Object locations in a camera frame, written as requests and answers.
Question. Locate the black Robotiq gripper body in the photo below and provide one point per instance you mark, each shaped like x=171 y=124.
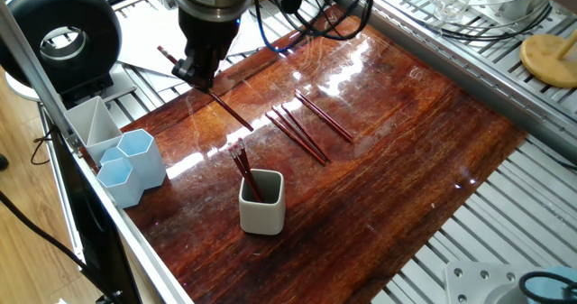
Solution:
x=207 y=35

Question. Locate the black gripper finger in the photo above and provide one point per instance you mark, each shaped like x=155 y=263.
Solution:
x=214 y=71
x=191 y=71

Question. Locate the white square ceramic pen holder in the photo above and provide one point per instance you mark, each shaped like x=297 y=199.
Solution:
x=261 y=218

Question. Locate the light blue hexagonal pen holder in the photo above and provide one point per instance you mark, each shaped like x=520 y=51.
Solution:
x=149 y=168

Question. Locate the white divided square pen holder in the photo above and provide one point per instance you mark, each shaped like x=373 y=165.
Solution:
x=106 y=148

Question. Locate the white paper sheet stack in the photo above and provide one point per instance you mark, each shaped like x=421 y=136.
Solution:
x=149 y=42

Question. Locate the black monitor panel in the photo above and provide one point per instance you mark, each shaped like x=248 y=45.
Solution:
x=99 y=250

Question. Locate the red-brown wooden board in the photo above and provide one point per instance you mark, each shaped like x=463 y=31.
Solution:
x=360 y=227

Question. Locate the round wooden stand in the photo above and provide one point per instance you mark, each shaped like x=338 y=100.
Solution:
x=545 y=65

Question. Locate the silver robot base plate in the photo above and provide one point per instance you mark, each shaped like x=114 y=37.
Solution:
x=469 y=286

